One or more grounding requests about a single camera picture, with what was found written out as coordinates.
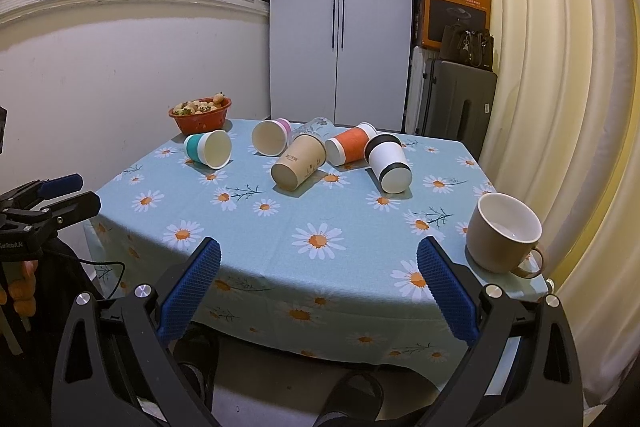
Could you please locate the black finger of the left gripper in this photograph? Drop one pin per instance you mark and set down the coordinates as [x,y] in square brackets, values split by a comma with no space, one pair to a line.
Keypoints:
[32,193]
[60,215]

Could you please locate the beige ceramic mug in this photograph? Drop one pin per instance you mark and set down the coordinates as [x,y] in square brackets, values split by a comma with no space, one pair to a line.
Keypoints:
[503,237]

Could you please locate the dark handbag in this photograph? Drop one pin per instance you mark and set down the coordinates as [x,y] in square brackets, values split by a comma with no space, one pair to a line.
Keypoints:
[463,45]

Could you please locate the pink and white paper cup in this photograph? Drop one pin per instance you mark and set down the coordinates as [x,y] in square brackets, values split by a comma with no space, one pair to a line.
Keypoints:
[270,137]

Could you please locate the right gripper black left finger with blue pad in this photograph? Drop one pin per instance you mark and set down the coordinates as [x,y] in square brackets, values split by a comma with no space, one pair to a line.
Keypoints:
[114,366]

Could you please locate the red bowl with snacks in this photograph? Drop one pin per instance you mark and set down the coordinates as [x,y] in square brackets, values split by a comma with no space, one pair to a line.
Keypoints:
[201,115]

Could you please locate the teal and white paper cup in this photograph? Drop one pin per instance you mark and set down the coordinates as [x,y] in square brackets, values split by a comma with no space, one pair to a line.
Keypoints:
[211,149]

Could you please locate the white wardrobe cabinet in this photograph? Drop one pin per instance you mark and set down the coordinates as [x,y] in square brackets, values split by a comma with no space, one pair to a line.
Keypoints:
[346,60]

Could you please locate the orange Philips cardboard box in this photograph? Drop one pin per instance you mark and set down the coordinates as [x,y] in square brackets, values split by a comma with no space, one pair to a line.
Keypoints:
[431,17]

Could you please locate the cream curtain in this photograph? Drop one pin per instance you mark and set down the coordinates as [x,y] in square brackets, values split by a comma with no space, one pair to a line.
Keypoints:
[564,138]

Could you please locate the blue daisy tablecloth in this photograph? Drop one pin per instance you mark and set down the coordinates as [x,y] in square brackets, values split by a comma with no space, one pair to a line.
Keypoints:
[328,271]

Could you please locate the clear glass cup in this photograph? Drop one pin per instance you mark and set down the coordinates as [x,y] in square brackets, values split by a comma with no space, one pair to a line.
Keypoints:
[320,127]

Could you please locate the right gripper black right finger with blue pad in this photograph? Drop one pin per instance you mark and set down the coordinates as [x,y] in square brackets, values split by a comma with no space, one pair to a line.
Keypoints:
[521,366]

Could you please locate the orange and white paper cup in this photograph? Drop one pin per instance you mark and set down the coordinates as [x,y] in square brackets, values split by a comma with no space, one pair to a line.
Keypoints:
[348,146]

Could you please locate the black and white paper cup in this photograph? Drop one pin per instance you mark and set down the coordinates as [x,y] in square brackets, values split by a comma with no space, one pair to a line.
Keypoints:
[385,156]

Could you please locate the brown kraft paper cup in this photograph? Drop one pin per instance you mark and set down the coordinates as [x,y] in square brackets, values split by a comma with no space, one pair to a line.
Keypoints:
[298,162]

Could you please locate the dark grey suitcase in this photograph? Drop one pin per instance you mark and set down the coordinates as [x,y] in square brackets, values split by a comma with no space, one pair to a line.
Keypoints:
[447,100]

